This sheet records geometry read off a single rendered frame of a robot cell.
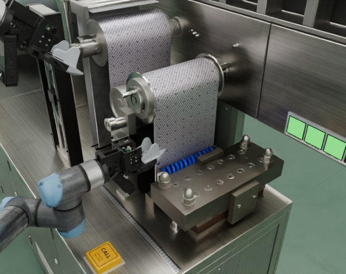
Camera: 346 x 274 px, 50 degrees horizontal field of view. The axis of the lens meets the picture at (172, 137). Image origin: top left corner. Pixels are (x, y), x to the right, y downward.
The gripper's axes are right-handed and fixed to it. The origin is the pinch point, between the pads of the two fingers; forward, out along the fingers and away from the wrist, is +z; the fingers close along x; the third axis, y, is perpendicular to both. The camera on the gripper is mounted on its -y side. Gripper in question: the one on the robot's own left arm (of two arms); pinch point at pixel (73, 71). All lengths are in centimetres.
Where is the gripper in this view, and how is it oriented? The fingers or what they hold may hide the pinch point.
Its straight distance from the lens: 93.1
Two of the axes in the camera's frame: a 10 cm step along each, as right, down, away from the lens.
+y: 5.2, -8.5, -0.9
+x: -6.1, -4.3, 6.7
